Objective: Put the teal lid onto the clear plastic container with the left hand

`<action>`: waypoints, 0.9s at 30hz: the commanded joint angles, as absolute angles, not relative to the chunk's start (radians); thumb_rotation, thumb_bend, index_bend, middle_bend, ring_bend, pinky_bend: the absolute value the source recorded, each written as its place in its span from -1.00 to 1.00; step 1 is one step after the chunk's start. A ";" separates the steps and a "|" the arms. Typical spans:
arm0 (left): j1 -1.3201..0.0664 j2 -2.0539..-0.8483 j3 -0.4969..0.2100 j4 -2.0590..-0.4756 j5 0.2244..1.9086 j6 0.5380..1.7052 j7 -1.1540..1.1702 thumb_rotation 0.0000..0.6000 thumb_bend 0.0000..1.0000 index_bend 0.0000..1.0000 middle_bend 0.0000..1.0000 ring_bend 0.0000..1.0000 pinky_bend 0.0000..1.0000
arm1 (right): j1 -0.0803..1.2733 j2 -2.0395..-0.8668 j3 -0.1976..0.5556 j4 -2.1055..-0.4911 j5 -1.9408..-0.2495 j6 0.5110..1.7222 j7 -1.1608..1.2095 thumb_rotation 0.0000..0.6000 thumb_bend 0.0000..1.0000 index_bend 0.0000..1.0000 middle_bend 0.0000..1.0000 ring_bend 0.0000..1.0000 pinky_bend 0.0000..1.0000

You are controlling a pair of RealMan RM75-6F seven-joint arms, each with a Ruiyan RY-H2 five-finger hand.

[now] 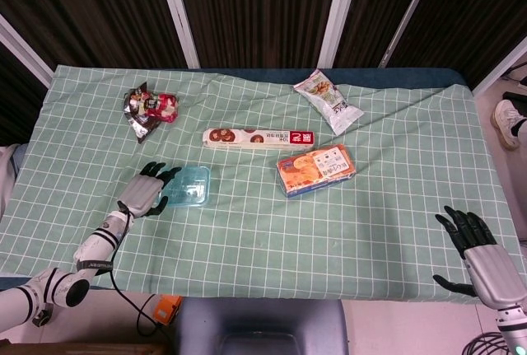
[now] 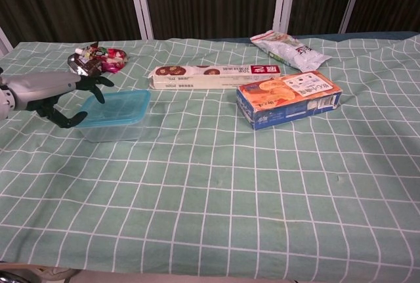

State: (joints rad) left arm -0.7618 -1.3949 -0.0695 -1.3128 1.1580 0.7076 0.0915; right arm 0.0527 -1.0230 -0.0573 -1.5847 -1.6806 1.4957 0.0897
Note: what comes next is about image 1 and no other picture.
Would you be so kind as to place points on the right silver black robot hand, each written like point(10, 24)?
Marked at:
point(494, 274)

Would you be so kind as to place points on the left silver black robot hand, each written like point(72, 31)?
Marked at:
point(140, 194)

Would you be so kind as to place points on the teal plastic box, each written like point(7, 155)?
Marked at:
point(191, 186)

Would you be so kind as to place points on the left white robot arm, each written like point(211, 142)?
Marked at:
point(96, 244)

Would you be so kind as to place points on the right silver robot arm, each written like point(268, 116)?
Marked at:
point(512, 330)

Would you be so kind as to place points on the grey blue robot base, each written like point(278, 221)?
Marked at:
point(263, 326)

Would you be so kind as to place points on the long cookie box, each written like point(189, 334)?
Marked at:
point(259, 138)

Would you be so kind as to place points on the orange blue biscuit box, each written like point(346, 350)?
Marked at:
point(313, 171)

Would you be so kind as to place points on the dark silver snack packet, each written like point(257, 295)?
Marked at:
point(138, 120)

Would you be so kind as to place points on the red snack packet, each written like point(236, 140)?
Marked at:
point(164, 108)

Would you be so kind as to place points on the orange device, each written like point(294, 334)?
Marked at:
point(166, 309)

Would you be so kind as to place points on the green white checkered tablecloth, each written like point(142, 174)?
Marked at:
point(263, 244)

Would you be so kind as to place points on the white sneaker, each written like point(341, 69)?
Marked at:
point(506, 122)

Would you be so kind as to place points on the metal table leg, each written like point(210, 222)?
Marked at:
point(43, 318)

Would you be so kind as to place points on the white green snack bag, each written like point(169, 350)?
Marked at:
point(329, 99)

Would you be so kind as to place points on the white partition frame post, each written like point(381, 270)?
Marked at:
point(407, 13)
point(177, 13)
point(339, 13)
point(500, 66)
point(24, 50)

